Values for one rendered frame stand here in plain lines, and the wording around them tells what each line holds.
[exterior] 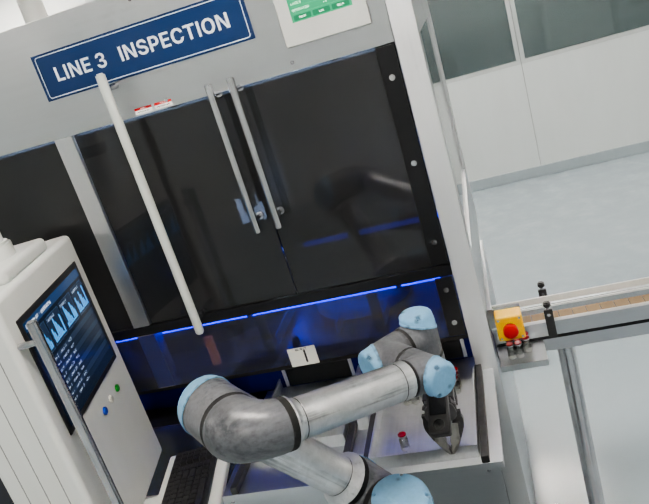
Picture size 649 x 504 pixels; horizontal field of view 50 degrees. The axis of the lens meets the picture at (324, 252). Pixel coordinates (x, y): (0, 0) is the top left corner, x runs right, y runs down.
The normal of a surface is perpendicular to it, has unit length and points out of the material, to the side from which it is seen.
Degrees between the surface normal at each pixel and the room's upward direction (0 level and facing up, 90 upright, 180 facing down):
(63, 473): 90
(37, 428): 90
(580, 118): 90
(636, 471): 0
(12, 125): 90
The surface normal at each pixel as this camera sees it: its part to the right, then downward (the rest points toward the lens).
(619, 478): -0.28, -0.91
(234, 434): -0.19, -0.13
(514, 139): -0.17, 0.37
